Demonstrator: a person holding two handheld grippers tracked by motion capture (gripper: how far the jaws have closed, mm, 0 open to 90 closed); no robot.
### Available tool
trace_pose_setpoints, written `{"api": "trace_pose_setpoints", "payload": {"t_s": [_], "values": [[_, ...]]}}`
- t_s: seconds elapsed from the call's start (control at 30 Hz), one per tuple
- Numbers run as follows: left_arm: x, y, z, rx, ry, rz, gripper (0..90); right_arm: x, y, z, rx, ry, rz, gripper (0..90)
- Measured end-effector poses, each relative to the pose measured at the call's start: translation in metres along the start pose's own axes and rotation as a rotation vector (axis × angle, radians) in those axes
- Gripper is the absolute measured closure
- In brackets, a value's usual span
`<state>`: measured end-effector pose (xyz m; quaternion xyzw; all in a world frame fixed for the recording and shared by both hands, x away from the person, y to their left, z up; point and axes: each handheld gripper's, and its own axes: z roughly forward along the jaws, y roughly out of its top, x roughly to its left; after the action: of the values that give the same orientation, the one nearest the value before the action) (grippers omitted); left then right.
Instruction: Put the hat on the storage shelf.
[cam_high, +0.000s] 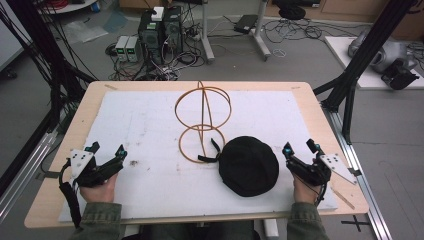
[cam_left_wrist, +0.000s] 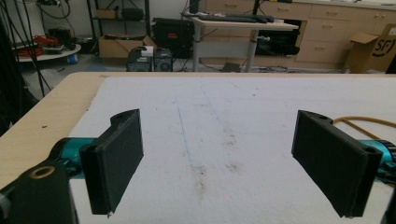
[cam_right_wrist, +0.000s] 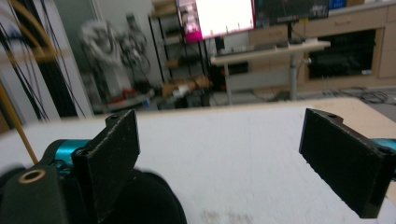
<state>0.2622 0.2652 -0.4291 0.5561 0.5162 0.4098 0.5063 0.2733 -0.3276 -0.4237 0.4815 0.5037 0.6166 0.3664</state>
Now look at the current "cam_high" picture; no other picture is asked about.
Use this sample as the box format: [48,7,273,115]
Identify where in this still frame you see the black device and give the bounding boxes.
[380,58,421,91]

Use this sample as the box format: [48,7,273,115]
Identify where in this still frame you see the thin wooden stick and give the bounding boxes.
[330,186,356,211]

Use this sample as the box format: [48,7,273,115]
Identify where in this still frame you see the tan wire hat stand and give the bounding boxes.
[174,80,233,165]

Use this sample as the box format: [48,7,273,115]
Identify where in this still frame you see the white box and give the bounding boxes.
[150,6,165,22]

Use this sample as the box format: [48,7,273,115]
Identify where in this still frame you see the loose black floor cables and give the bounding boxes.
[263,18,371,58]

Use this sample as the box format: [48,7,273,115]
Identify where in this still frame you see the black computer tower green label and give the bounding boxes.
[137,9,165,66]

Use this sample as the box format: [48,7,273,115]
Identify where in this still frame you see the black metal frame post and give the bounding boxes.
[0,0,98,198]
[312,0,418,145]

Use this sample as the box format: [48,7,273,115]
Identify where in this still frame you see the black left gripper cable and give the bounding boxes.
[58,159,83,230]

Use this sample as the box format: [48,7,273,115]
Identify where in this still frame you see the black hat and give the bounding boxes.
[197,135,280,198]

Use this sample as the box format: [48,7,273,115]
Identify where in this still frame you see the grey rounded machine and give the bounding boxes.
[347,29,418,75]

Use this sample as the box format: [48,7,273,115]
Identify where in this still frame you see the person's right hand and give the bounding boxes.
[292,174,323,205]

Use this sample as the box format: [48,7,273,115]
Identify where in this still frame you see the grey desk leg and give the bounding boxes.
[199,0,216,65]
[250,0,273,62]

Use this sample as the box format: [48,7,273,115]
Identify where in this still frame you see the white power supply unit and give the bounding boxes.
[114,35,130,63]
[125,35,141,64]

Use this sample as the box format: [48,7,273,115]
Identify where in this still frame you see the white floor board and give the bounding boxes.
[324,35,424,91]

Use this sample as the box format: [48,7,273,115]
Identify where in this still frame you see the white table leg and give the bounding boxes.
[263,218,280,240]

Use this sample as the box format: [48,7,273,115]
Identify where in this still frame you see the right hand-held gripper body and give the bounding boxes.
[292,152,359,188]

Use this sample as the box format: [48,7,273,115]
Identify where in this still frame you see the flat black box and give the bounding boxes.
[233,13,260,35]

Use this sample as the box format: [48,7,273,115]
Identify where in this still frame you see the person's left hand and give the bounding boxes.
[79,172,119,204]

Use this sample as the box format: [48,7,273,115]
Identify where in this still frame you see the white foam mat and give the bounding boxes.
[58,89,339,224]

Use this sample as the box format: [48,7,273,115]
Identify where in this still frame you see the clear plastic sheet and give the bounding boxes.
[63,20,109,45]

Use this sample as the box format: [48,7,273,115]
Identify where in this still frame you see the tangle of floor cables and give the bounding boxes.
[104,19,207,82]

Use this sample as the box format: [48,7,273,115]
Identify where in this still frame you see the person's legs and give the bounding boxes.
[121,219,289,240]

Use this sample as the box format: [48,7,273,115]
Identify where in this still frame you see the aluminium rail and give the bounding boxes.
[0,131,58,224]
[321,103,394,240]

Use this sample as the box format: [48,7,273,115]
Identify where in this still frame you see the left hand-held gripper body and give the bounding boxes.
[59,149,116,190]

